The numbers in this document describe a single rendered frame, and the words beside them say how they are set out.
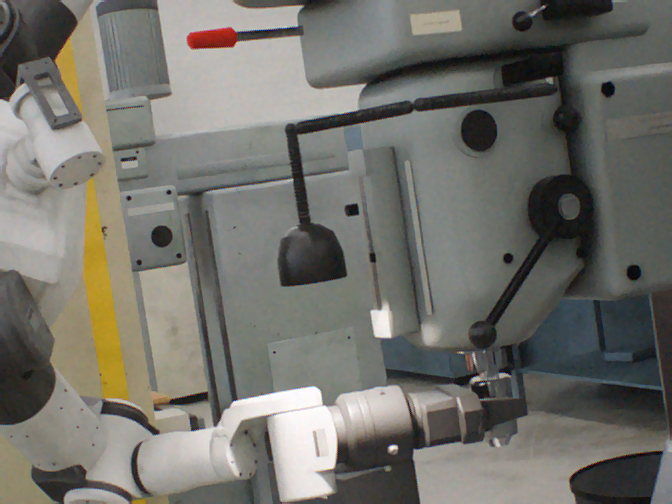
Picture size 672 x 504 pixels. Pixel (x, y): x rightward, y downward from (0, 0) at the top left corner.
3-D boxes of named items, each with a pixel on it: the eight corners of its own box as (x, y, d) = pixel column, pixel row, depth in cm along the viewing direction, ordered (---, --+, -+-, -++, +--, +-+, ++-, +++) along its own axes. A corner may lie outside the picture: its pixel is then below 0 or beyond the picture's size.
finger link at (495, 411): (526, 419, 145) (475, 428, 143) (523, 391, 145) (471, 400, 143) (531, 421, 143) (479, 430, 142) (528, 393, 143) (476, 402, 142)
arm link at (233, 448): (300, 388, 138) (201, 407, 145) (314, 470, 137) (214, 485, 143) (329, 384, 144) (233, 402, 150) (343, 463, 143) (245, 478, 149)
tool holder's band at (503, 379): (462, 388, 147) (461, 380, 147) (494, 380, 149) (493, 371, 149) (486, 391, 143) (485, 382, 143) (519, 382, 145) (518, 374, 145)
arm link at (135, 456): (237, 503, 147) (109, 522, 156) (249, 424, 152) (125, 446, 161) (183, 466, 139) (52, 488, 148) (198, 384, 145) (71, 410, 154)
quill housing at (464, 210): (464, 362, 133) (419, 60, 131) (375, 352, 151) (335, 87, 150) (609, 329, 141) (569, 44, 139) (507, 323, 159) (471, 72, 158)
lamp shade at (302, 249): (266, 288, 134) (257, 230, 134) (310, 278, 139) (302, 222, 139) (317, 283, 129) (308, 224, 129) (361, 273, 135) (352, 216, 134)
